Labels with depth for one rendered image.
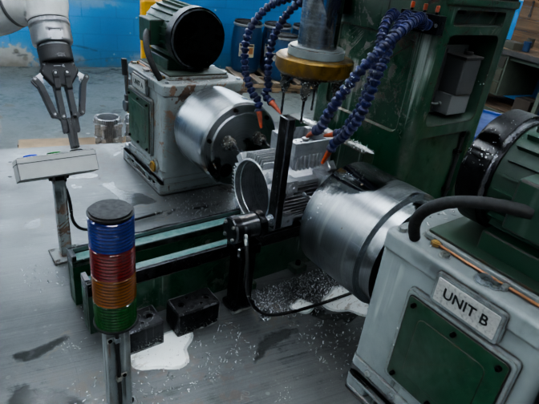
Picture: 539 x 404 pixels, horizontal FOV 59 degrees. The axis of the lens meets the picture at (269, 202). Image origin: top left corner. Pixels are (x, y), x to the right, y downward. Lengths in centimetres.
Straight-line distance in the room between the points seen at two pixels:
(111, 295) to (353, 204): 47
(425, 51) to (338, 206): 43
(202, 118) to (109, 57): 534
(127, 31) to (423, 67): 567
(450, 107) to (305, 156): 40
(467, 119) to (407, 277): 68
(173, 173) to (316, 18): 72
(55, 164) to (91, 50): 545
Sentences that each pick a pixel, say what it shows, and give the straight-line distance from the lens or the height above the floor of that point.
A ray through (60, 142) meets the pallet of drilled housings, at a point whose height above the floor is 15.
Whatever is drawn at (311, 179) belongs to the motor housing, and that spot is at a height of 106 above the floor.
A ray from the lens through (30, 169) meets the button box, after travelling 117.
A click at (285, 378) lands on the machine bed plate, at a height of 80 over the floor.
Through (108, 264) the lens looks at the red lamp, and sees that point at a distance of 67.
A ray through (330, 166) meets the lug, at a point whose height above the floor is 108.
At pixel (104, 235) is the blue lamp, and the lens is 64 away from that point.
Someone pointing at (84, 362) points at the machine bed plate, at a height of 80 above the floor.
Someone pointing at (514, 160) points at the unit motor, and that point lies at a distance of 74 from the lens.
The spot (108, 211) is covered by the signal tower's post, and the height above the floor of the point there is 122.
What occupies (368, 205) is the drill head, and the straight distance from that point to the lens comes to 91.
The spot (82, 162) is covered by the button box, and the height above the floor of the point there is 106.
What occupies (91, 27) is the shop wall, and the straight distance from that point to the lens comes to 655.
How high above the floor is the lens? 154
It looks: 28 degrees down
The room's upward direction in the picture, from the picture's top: 7 degrees clockwise
